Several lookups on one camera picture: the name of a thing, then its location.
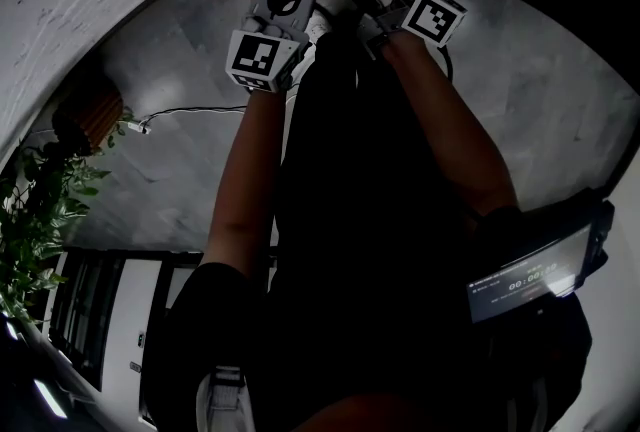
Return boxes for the green leafy plant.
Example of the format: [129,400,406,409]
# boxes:
[0,106,137,327]

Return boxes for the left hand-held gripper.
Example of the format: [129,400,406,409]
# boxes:
[225,0,322,95]

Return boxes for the chest-mounted phone with screen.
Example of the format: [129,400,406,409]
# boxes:
[465,199,616,325]

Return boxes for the ribbed wooden plant pot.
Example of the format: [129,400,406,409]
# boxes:
[51,78,125,156]

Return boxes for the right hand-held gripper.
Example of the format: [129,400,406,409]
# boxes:
[340,0,470,62]

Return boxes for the person's right forearm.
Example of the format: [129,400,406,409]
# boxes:
[383,31,522,222]

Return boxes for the person's black clothing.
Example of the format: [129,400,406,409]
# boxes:
[140,12,594,432]

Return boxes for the person's left forearm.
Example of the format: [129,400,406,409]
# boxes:
[202,88,301,277]

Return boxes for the black framed glass door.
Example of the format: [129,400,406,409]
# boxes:
[47,247,204,426]

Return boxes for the thin black floor cable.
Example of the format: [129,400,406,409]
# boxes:
[143,104,249,123]

